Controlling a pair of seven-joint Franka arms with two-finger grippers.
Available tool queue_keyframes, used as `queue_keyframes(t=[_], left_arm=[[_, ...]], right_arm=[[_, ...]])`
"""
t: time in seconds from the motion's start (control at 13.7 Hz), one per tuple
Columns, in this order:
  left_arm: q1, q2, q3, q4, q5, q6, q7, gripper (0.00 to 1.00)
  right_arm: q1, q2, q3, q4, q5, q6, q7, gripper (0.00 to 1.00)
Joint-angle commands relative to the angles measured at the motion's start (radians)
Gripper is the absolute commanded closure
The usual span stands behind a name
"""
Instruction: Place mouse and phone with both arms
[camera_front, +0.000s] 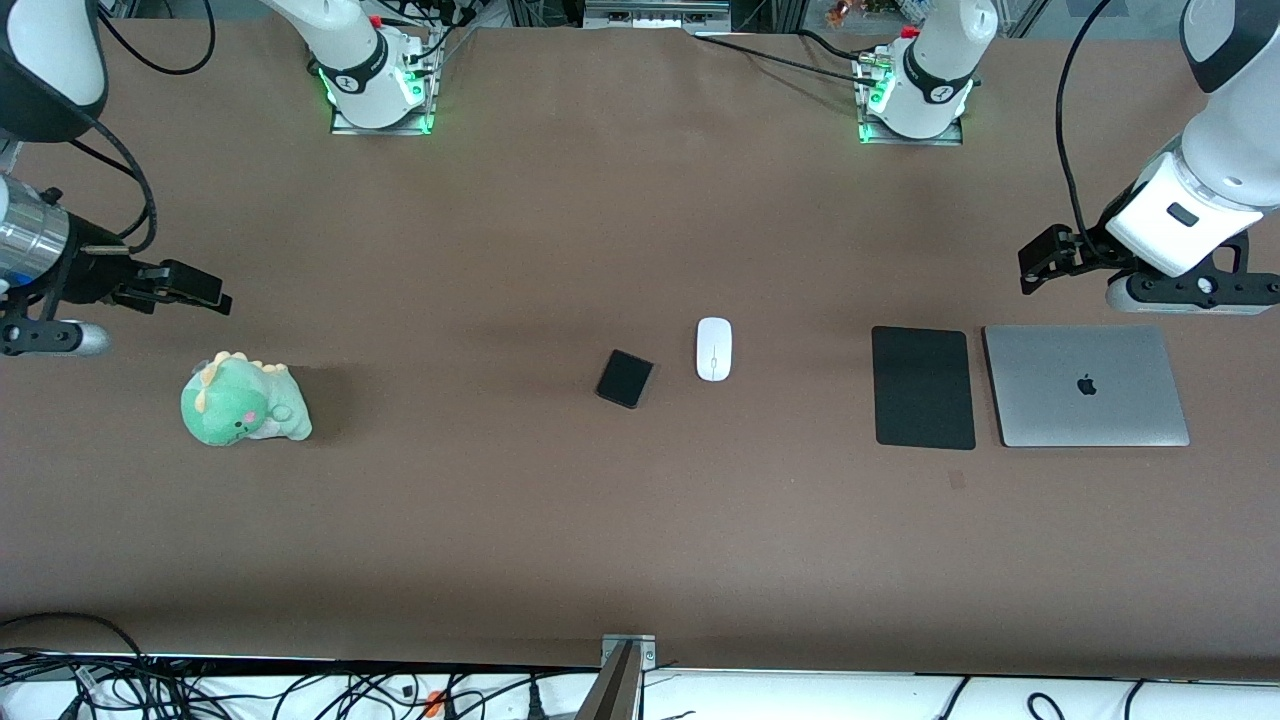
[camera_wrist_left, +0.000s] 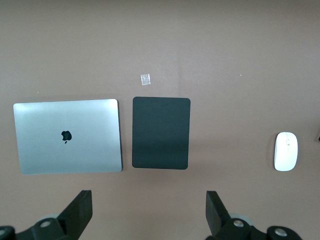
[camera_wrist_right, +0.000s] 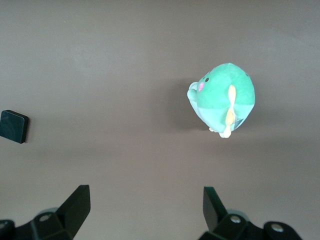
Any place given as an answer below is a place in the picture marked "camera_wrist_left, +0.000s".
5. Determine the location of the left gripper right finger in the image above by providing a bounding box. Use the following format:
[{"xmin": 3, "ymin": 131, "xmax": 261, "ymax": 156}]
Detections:
[{"xmin": 205, "ymin": 190, "xmax": 305, "ymax": 240}]

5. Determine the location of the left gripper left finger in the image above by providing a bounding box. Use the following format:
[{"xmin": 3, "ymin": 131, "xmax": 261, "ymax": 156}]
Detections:
[{"xmin": 0, "ymin": 189, "xmax": 94, "ymax": 240}]

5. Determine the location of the white computer mouse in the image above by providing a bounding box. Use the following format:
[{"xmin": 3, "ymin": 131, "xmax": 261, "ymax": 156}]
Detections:
[{"xmin": 273, "ymin": 131, "xmax": 299, "ymax": 172}]

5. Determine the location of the black mouse pad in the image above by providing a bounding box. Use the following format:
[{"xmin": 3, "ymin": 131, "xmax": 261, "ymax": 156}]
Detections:
[{"xmin": 131, "ymin": 96, "xmax": 191, "ymax": 171}]

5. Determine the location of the silver closed laptop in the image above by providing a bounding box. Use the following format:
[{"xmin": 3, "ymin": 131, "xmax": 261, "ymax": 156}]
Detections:
[{"xmin": 13, "ymin": 98, "xmax": 123, "ymax": 175}]

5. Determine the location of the clear tape piece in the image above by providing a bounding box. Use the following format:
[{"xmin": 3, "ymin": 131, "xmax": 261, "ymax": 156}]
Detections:
[{"xmin": 140, "ymin": 73, "xmax": 152, "ymax": 86}]

